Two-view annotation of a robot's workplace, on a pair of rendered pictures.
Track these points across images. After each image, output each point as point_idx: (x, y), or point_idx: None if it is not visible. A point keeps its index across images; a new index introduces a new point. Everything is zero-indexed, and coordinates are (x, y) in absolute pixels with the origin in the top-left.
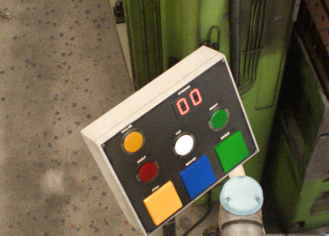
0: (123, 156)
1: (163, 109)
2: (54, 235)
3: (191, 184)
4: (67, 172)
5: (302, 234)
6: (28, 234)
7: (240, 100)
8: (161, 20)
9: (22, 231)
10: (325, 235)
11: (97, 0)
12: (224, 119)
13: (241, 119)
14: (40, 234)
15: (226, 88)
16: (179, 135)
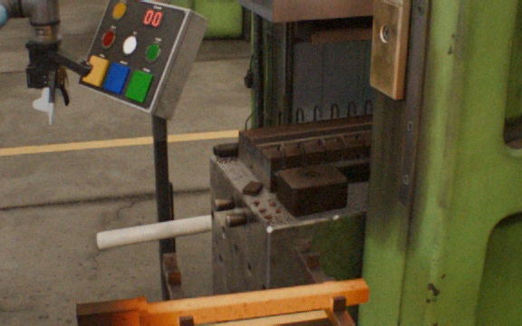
0: (111, 14)
1: (142, 8)
2: (209, 291)
3: (110, 76)
4: None
5: (6, 4)
6: (210, 278)
7: (170, 54)
8: None
9: (212, 275)
10: None
11: None
12: (153, 55)
13: (159, 71)
14: (210, 283)
15: (171, 35)
16: (133, 34)
